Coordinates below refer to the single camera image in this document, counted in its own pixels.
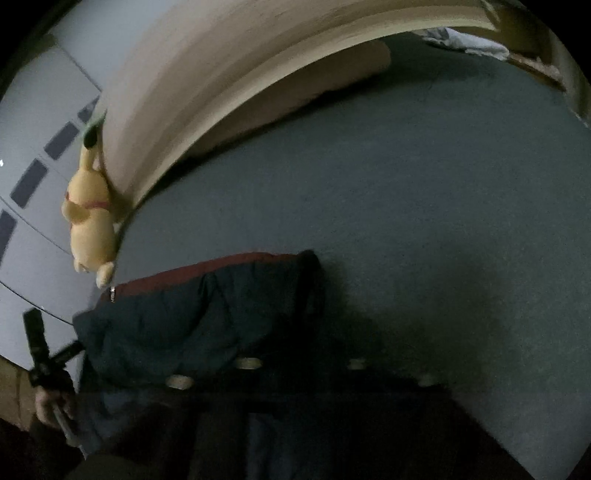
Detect white crumpled cloth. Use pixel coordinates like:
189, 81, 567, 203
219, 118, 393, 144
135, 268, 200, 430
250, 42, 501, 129
419, 27, 509, 62

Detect brown wooden furniture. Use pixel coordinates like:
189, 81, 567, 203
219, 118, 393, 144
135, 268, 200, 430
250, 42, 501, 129
480, 0, 591, 127

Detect green soft item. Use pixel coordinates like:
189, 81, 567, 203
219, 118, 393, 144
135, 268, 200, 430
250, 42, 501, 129
84, 108, 108, 139

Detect dark padded jacket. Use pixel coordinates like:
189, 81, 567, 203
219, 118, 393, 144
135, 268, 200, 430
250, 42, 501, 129
73, 249, 326, 462

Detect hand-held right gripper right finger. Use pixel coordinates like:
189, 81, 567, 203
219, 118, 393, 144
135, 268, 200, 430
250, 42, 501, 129
344, 357, 504, 480

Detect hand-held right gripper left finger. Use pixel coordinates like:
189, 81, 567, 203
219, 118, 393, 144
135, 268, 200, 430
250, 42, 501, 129
139, 356, 266, 480

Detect beige padded headboard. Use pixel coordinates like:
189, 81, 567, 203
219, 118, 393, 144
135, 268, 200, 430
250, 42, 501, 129
95, 0, 509, 210

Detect yellow plush toy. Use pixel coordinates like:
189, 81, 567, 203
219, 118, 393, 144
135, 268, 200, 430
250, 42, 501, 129
61, 131, 117, 290

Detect white wardrobe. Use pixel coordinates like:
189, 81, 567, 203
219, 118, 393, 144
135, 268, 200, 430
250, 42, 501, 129
0, 44, 105, 370

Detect person's left hand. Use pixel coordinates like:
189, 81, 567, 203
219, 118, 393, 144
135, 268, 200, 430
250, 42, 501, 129
34, 387, 78, 432

